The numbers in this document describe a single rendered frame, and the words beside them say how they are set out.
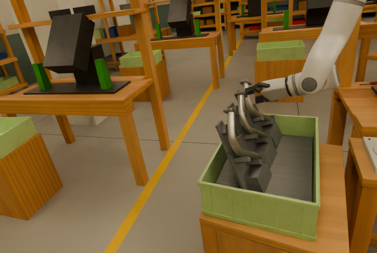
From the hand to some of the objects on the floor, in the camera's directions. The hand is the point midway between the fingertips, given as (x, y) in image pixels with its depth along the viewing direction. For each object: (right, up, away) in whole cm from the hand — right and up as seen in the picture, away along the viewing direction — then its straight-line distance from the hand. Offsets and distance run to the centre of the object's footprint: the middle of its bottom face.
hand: (252, 95), depth 106 cm
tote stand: (+26, -108, +45) cm, 120 cm away
